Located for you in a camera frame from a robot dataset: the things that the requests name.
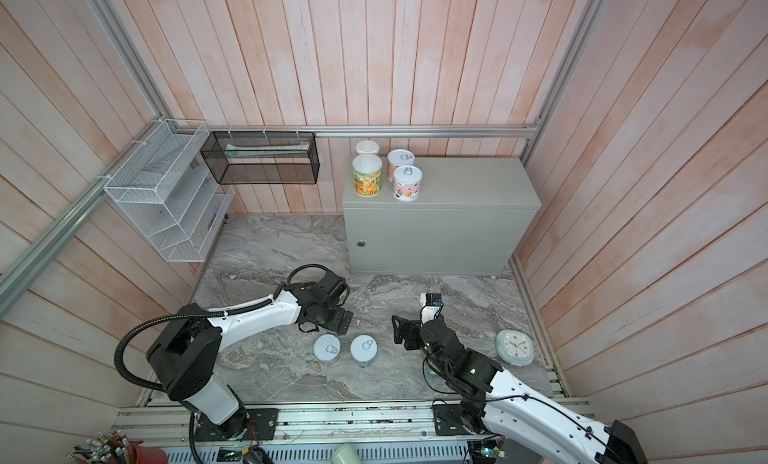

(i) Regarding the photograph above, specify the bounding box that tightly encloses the tall can green label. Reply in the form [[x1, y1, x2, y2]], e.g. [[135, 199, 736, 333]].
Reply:
[[352, 154, 383, 198]]

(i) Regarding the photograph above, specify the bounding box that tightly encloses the pink can pull tab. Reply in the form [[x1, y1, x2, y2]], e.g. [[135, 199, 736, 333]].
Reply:
[[393, 166, 423, 202]]

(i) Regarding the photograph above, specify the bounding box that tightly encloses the black mesh basket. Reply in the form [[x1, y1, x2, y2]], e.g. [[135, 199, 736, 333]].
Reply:
[[201, 130, 320, 185]]

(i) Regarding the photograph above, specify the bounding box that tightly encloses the white cup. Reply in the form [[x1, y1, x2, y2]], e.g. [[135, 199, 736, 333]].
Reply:
[[330, 443, 363, 464]]

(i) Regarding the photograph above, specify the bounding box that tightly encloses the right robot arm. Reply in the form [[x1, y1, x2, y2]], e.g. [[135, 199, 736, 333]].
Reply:
[[392, 316, 648, 463]]

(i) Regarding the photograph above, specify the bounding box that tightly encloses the yellow can white lid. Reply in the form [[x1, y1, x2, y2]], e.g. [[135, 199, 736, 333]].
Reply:
[[355, 140, 380, 156]]

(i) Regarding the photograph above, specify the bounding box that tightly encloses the orange can pull tab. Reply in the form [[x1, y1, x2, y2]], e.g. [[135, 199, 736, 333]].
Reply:
[[387, 149, 415, 181]]

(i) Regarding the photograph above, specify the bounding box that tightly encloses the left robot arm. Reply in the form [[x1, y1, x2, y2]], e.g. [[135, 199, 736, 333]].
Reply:
[[114, 264, 353, 440]]

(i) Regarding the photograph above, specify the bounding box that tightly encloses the white round clock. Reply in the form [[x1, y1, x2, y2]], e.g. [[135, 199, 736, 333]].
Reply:
[[495, 329, 535, 367]]

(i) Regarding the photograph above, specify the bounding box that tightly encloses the pink can white lid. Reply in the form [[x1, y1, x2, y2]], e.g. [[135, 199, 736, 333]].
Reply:
[[313, 334, 342, 366]]

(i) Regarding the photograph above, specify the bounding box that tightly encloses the grey metal cabinet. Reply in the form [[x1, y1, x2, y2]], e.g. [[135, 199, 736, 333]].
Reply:
[[342, 157, 541, 276]]

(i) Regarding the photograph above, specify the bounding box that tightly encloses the white wire shelf rack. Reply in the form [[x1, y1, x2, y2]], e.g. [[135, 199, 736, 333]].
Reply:
[[104, 119, 235, 263]]

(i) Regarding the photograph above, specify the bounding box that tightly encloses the aluminium mounting rail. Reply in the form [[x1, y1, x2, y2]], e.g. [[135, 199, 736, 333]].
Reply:
[[111, 396, 602, 448]]

